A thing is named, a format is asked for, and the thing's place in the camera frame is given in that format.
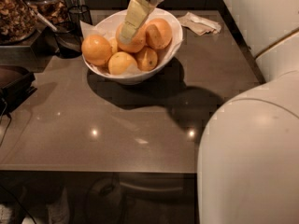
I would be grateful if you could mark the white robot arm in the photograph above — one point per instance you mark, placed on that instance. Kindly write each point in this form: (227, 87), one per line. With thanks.
(248, 157)

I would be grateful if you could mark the crumpled paper napkin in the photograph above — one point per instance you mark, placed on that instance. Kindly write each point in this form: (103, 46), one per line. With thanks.
(199, 25)

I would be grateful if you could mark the white ceramic bowl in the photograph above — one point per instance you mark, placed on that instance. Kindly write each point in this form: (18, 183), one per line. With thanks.
(120, 16)

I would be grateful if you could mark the white paper bowl liner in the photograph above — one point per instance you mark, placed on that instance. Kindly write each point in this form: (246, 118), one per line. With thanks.
(132, 76)

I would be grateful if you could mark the small hidden middle orange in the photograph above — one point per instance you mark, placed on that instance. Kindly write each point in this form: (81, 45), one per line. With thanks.
(114, 45)

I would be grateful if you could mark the black wire cup holder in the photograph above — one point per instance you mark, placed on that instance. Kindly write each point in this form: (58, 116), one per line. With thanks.
(79, 13)

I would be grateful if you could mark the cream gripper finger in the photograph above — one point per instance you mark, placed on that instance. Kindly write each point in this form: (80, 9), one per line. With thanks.
(136, 15)

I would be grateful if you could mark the large glass snack jar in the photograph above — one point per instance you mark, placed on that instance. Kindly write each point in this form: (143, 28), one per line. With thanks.
(17, 22)

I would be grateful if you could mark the black device on left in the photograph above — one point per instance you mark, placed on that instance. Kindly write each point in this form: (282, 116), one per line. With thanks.
(15, 86)

